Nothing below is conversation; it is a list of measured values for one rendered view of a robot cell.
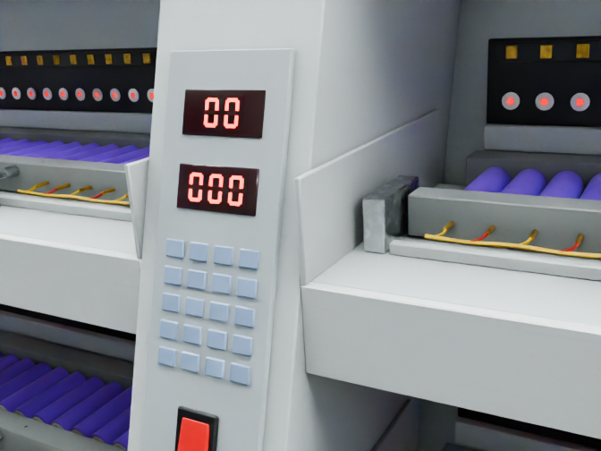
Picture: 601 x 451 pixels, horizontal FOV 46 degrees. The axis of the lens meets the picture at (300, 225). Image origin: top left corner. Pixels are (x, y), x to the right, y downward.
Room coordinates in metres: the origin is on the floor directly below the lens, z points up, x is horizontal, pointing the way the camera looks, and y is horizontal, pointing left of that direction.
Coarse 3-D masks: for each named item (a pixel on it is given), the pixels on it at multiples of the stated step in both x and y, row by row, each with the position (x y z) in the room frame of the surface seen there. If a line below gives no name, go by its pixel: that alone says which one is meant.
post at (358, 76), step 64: (192, 0) 0.35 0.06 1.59; (256, 0) 0.33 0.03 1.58; (320, 0) 0.32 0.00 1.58; (384, 0) 0.38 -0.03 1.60; (448, 0) 0.47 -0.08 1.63; (320, 64) 0.32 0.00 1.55; (384, 64) 0.38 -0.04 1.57; (448, 64) 0.48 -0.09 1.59; (320, 128) 0.32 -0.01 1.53; (384, 128) 0.39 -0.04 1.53; (320, 384) 0.34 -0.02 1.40; (128, 448) 0.36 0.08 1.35; (320, 448) 0.35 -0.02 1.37
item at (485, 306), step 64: (512, 64) 0.44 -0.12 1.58; (576, 64) 0.42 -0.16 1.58; (512, 128) 0.44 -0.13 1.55; (576, 128) 0.43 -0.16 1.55; (320, 192) 0.32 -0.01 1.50; (384, 192) 0.36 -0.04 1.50; (448, 192) 0.36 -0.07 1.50; (512, 192) 0.37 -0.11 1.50; (576, 192) 0.39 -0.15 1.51; (320, 256) 0.33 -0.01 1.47; (384, 256) 0.35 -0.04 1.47; (448, 256) 0.33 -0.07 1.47; (512, 256) 0.32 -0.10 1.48; (576, 256) 0.31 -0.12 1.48; (320, 320) 0.32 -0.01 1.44; (384, 320) 0.30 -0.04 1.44; (448, 320) 0.29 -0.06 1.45; (512, 320) 0.27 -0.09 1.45; (576, 320) 0.27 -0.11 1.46; (384, 384) 0.31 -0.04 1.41; (448, 384) 0.29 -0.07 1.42; (512, 384) 0.28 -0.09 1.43; (576, 384) 0.27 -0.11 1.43
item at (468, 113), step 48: (0, 0) 0.72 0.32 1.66; (48, 0) 0.69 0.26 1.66; (96, 0) 0.66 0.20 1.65; (144, 0) 0.63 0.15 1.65; (480, 0) 0.49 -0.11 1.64; (528, 0) 0.47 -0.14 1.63; (576, 0) 0.46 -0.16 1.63; (0, 48) 0.72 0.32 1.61; (48, 48) 0.68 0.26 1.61; (96, 48) 0.65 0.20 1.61; (480, 48) 0.49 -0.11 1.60; (480, 96) 0.48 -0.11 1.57; (480, 144) 0.48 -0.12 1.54; (432, 432) 0.49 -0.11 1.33
